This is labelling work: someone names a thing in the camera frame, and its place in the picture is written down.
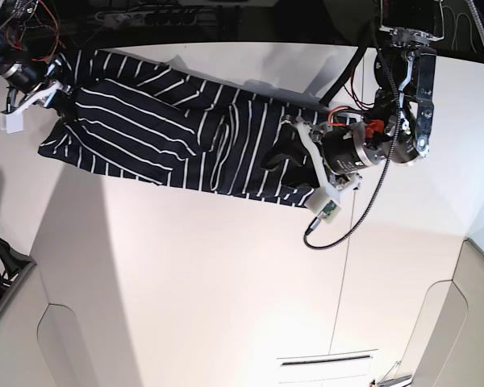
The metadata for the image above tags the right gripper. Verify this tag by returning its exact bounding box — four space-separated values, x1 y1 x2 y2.
0 62 70 111

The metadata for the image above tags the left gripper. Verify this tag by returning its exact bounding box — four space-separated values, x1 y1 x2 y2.
282 114 391 202

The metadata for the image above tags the navy white striped T-shirt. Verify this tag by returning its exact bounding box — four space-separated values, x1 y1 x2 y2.
39 50 328 207

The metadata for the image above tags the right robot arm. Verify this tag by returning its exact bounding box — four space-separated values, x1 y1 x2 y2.
0 1 323 205

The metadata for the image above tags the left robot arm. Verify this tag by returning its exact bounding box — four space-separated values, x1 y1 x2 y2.
39 42 436 207

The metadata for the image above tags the white power strip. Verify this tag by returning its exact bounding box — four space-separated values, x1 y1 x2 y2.
94 10 197 30

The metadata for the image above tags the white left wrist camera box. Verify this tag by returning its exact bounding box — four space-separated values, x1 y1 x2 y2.
305 188 341 224

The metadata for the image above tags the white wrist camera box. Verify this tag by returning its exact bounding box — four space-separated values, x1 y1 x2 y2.
0 111 24 134
305 188 341 224

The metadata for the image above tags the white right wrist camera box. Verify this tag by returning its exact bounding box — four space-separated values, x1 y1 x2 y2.
0 111 24 134

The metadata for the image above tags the black braided camera cable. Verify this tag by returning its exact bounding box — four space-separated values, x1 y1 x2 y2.
302 48 412 251

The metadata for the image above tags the grey looped cable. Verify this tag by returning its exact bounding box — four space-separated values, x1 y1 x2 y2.
451 10 479 52

